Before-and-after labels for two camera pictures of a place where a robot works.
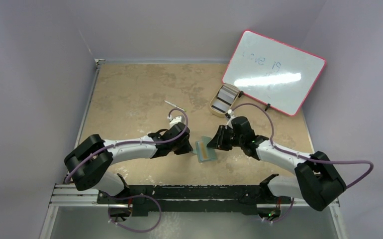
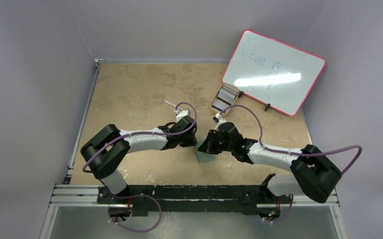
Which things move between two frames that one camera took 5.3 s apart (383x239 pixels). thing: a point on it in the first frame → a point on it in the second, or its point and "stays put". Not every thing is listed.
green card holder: (203, 153) stays put
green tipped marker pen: (175, 106) stays put
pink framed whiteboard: (276, 74) stays put
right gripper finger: (224, 139) → (211, 145)
